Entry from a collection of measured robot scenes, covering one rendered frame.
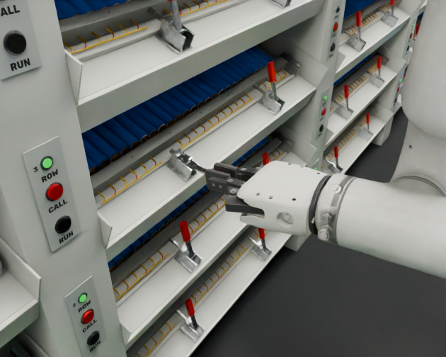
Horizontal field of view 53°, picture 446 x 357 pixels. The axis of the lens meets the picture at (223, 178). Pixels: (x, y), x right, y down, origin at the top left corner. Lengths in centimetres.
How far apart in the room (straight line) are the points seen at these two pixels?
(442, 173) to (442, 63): 19
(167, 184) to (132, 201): 6
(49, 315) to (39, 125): 22
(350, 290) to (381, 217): 70
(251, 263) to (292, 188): 54
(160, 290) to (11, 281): 29
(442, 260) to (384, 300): 71
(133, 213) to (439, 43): 41
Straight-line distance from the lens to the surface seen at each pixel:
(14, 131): 43
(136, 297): 75
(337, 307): 115
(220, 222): 87
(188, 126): 71
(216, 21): 67
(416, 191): 53
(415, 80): 44
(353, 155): 152
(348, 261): 127
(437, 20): 42
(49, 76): 44
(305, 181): 56
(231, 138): 76
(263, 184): 56
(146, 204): 62
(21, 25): 42
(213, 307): 98
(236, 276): 103
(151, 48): 57
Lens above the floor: 86
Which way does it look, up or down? 35 degrees down
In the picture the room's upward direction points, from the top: straight up
